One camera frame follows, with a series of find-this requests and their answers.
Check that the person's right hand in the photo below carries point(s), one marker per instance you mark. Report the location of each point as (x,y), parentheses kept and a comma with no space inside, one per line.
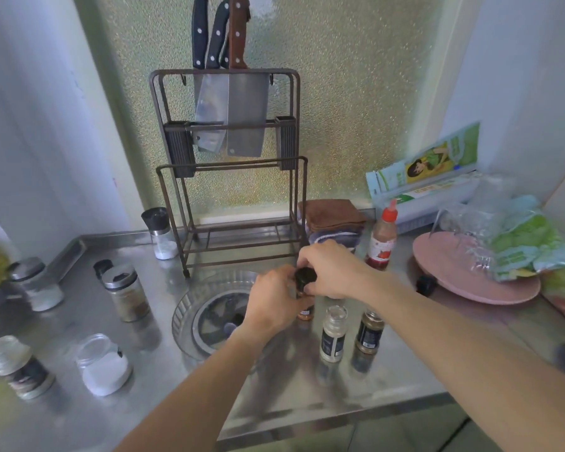
(343,272)

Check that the person's left hand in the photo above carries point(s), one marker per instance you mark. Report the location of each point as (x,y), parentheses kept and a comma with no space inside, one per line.
(268,301)

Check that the person's right fingers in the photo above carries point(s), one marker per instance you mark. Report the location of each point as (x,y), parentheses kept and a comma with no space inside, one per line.
(316,258)

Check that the person's left fingers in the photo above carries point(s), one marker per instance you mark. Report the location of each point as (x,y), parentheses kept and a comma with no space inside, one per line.
(289,289)

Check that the black-capped red spice jar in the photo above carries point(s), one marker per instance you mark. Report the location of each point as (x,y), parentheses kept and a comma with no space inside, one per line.
(305,279)

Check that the person's right forearm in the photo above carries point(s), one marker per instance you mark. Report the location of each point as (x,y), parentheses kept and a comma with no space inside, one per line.
(461,353)

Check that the person's left forearm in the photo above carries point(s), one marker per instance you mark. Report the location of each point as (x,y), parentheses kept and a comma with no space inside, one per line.
(193,395)

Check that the folded blue-grey cloth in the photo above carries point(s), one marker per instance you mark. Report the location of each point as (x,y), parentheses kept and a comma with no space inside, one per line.
(334,239)

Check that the folded brown cloth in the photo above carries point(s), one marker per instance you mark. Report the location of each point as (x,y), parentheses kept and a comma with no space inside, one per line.
(334,214)

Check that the clear-capped white spice bottle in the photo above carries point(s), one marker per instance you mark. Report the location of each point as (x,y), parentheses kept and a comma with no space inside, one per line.
(333,336)

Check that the red-capped sauce bottle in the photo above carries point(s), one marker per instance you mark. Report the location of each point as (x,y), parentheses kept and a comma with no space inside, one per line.
(382,237)

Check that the brown metal knife rack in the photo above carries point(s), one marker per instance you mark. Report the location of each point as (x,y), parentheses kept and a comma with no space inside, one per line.
(292,183)

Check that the small brown spice bottle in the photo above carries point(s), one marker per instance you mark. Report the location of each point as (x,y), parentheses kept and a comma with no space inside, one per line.
(369,334)

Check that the round fluted glass dish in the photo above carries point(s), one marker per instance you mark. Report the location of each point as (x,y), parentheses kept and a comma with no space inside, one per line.
(197,315)

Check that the small black cap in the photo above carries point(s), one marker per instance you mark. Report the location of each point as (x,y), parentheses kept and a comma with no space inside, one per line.
(426,285)

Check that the white wrap box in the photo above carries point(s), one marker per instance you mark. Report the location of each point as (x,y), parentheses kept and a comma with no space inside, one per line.
(428,200)

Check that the black-capped salt shaker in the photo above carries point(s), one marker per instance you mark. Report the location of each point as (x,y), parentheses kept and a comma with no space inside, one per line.
(161,235)

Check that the pink plate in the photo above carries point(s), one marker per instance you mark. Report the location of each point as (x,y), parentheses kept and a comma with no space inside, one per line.
(456,277)

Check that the green illustrated wrap box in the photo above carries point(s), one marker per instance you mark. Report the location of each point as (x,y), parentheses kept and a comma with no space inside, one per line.
(433,167)

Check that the flip-lid jar brown spice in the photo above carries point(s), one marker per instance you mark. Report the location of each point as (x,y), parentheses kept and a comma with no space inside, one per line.
(127,296)

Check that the clear plastic bag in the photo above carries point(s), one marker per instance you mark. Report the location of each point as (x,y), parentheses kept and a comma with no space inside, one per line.
(475,216)

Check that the frosted glass window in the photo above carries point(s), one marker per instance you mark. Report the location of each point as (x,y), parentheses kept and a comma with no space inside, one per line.
(358,89)

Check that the clear jar white powder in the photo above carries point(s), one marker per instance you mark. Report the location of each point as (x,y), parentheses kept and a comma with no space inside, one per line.
(106,369)

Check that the green printed plastic bag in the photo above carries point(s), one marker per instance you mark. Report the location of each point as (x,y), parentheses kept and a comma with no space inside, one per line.
(532,240)

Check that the silver-lidded jar white powder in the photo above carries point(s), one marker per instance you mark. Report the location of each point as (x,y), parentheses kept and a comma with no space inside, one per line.
(40,289)

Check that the clear-lidded jar dark label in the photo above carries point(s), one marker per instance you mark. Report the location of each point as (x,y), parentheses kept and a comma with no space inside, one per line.
(21,369)

